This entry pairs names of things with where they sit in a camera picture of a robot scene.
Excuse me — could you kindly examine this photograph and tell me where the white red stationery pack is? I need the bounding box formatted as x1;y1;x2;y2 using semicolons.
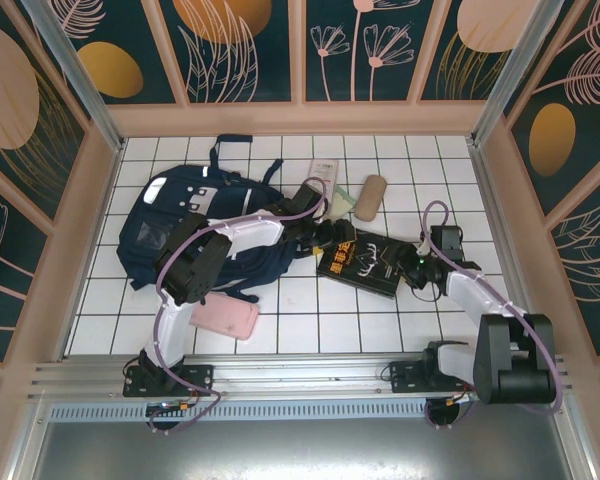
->
307;158;340;192

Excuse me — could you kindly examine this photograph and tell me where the pale green notebook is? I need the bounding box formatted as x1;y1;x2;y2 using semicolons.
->
328;184;357;222

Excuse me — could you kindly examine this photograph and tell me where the tan glasses case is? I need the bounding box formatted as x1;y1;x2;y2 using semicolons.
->
354;174;387;221

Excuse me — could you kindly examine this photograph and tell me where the black book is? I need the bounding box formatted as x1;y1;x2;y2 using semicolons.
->
315;228;416;301

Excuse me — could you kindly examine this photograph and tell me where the pink pencil case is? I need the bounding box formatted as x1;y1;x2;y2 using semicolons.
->
188;291;260;341

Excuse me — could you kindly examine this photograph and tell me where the navy blue backpack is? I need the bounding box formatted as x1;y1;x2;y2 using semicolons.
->
117;133;291;304

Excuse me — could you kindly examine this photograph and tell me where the small circuit board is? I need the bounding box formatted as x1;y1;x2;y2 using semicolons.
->
146;398;202;417

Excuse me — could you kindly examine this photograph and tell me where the aluminium side rail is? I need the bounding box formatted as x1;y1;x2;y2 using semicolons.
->
467;137;549;357

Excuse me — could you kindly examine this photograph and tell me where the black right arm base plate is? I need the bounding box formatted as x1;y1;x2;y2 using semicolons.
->
388;357;461;399

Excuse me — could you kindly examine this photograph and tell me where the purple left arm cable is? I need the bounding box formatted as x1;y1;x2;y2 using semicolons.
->
149;177;331;436

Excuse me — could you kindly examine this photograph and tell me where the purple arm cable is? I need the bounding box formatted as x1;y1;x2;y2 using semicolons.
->
422;199;566;431
149;177;331;436

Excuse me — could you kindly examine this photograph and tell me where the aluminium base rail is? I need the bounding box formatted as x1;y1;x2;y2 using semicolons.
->
27;353;574;401

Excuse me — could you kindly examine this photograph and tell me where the aluminium frame post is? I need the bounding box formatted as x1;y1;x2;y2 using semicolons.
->
469;0;566;146
19;0;127;154

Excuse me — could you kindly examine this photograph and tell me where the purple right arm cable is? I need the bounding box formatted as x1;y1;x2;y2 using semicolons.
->
422;199;566;431

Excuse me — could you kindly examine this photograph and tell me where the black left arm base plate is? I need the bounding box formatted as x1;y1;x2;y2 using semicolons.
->
122;363;215;399

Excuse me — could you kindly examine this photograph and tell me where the slotted metal cable tray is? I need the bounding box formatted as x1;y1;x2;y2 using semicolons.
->
47;399;481;422

